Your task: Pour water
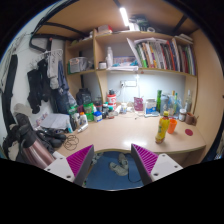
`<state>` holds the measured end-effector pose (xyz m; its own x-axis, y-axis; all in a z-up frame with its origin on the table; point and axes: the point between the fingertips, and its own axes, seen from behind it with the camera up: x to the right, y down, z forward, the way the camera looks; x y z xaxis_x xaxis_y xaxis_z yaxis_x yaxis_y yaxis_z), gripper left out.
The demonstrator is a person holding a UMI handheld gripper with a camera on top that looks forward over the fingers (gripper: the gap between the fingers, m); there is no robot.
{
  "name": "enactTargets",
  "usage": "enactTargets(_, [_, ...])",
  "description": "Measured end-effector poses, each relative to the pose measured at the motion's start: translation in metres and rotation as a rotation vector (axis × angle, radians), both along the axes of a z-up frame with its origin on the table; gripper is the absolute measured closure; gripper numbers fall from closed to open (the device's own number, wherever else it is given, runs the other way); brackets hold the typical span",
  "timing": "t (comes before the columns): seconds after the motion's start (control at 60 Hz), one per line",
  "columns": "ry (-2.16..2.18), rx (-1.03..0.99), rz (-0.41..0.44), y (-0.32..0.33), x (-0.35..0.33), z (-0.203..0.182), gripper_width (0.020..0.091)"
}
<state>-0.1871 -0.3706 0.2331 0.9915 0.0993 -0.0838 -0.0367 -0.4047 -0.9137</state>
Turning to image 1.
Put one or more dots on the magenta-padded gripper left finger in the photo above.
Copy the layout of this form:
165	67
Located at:
60	166

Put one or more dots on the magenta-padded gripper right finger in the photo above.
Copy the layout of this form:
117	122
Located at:
165	165

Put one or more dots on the yellow drink bottle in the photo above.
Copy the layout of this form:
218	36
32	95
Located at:
162	128

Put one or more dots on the pink suitcase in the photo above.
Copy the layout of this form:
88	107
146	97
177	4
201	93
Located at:
38	153

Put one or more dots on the black shoes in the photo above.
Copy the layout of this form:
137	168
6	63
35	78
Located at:
51	136

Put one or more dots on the orange plastic cup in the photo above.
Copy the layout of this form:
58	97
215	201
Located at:
172	126

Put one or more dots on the flat round red coaster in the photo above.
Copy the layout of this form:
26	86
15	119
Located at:
189	132

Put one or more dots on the blue floor mat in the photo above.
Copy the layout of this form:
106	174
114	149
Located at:
100	176

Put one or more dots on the white paper stack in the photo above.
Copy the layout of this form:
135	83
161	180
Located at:
55	121

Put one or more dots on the grey slippers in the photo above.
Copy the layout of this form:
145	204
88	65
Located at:
119	166

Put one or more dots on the pale blue brush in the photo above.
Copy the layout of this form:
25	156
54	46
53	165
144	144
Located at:
151	115

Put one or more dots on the black backpack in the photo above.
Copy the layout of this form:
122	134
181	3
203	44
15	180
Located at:
21	131

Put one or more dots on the white-lidded jar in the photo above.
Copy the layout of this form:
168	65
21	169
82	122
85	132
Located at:
182	115

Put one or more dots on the brown mug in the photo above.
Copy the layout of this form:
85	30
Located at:
190	119

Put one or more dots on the grey shaker bottle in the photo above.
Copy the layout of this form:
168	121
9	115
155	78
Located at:
165	106

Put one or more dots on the blue and white carton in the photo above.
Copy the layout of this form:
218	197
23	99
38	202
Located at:
150	106

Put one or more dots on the green box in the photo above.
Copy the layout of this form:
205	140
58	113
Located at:
89	111

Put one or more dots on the blue-capped white bottle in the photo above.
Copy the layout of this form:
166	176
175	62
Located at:
98	117

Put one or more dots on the dark green bottle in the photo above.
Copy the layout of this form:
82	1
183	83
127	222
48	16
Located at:
159	100

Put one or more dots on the clear glass bottle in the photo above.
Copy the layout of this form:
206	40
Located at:
188	103

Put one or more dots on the magenta pouch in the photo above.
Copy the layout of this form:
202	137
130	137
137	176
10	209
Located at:
138	104

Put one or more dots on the small white bottle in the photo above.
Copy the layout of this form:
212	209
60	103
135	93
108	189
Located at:
124	108

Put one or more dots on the dark blue hanging garment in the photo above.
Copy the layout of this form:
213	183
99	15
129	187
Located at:
61	96

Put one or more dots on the black bag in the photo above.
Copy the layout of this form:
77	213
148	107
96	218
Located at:
83	97

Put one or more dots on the red and white can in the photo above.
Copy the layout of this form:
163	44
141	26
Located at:
111	100

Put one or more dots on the black hanging jacket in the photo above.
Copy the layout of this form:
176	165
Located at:
38	85

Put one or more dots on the grey hanging garment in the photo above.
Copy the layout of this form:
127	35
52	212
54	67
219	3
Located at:
53	70

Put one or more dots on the white ceiling tube light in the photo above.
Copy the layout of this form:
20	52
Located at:
124	16

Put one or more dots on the white wall power socket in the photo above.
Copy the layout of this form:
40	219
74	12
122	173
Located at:
129	83

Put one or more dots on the black metal rail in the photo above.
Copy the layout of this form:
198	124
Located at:
63	27

